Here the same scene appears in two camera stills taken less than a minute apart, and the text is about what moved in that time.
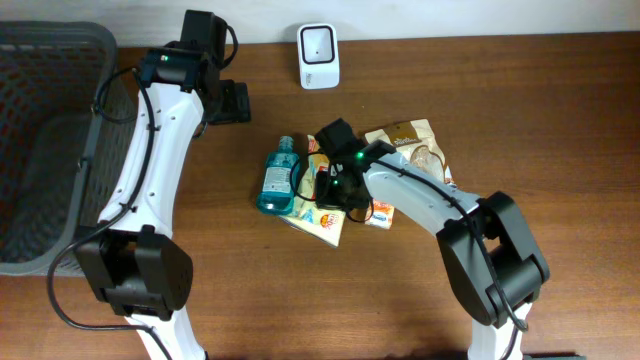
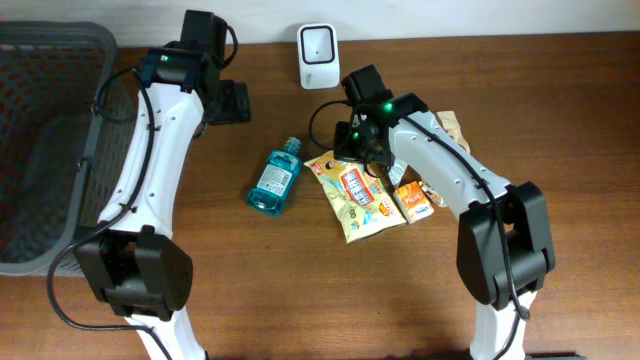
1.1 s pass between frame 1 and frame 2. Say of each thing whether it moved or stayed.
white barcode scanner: stayed
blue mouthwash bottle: moved
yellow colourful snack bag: moved
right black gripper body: moved
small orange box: moved
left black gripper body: stayed
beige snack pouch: moved
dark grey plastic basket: stayed
